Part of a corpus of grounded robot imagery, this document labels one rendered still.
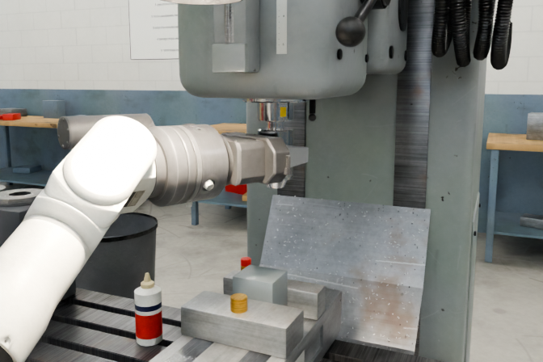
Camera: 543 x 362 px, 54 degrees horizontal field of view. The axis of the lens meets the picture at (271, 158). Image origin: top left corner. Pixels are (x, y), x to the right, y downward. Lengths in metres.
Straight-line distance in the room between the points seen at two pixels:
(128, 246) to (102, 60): 4.08
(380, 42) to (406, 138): 0.31
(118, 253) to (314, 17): 2.06
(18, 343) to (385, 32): 0.57
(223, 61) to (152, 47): 5.39
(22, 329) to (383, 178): 0.75
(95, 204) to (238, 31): 0.23
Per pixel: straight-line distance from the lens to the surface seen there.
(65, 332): 0.95
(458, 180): 1.02
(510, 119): 4.83
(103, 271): 2.56
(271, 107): 0.67
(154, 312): 0.85
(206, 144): 0.58
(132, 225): 2.92
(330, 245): 1.05
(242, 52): 0.56
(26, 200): 1.00
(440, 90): 1.01
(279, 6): 0.59
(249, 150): 0.61
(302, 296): 0.76
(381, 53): 0.76
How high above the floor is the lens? 1.33
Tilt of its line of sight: 9 degrees down
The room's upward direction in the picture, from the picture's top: straight up
